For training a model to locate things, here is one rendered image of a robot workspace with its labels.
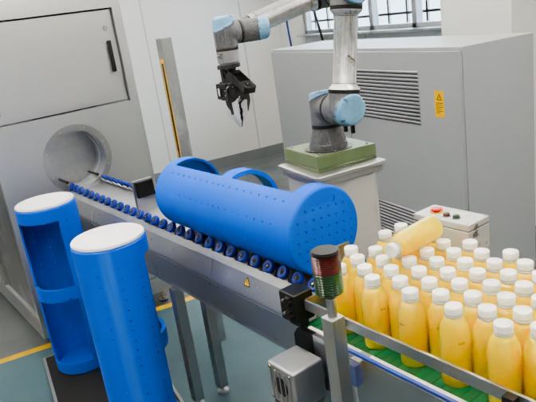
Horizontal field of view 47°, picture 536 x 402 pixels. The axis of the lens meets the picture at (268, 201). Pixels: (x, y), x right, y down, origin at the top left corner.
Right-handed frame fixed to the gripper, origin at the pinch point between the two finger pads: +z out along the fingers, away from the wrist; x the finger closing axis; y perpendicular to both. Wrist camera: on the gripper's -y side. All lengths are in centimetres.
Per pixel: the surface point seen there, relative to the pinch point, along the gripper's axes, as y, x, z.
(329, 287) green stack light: -81, 38, 22
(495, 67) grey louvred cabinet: 19, -175, 10
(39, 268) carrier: 136, 46, 73
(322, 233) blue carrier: -37.0, 1.1, 31.8
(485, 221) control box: -71, -32, 32
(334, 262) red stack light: -82, 36, 17
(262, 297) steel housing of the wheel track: -17, 13, 55
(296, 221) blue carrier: -37.0, 10.5, 24.9
